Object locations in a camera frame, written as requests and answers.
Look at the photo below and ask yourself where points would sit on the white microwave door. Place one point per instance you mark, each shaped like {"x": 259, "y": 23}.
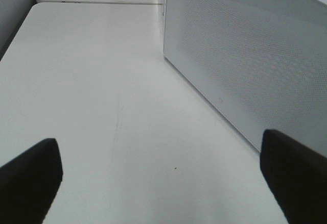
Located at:
{"x": 260, "y": 63}

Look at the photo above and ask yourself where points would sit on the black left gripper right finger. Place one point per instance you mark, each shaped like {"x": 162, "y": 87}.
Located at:
{"x": 296, "y": 176}

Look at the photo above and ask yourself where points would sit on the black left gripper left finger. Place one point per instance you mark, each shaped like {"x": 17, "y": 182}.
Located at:
{"x": 29, "y": 183}

